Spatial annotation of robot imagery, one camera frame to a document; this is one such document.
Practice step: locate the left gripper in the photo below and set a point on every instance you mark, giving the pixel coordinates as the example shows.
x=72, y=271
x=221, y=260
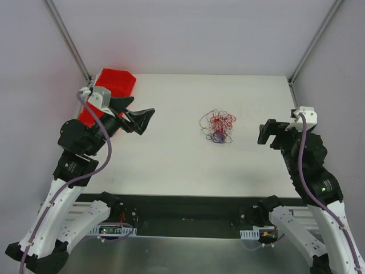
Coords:
x=122, y=117

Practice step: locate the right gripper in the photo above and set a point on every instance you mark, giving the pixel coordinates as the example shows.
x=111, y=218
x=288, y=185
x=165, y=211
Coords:
x=279, y=134

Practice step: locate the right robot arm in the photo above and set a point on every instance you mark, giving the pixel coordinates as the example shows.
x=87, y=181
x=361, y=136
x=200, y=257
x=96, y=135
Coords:
x=304, y=155

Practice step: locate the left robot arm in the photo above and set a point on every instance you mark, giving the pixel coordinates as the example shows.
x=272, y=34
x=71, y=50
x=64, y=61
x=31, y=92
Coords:
x=86, y=152

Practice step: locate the red plastic bin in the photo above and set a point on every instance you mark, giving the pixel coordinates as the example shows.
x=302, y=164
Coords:
x=119, y=82

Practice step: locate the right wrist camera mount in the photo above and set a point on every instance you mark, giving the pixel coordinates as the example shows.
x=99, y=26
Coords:
x=303, y=115

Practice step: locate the right aluminium frame post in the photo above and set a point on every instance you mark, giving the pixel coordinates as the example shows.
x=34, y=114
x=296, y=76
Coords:
x=324, y=25

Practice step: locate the aluminium frame post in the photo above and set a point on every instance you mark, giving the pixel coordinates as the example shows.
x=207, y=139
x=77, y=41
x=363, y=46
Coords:
x=61, y=27
x=324, y=25

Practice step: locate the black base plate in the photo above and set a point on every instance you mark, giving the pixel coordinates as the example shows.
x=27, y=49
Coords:
x=185, y=216

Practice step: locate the right white cable duct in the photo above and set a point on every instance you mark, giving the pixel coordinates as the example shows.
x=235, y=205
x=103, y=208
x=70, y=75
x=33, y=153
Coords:
x=257, y=233

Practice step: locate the white cable duct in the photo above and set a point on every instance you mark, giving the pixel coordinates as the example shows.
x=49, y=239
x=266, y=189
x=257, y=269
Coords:
x=110, y=230
x=257, y=233

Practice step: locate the left white cable duct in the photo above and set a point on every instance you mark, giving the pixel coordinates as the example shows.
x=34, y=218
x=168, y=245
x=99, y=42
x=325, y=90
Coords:
x=110, y=230

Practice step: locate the left aluminium frame post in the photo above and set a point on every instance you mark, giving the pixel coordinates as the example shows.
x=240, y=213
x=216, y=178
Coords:
x=61, y=27

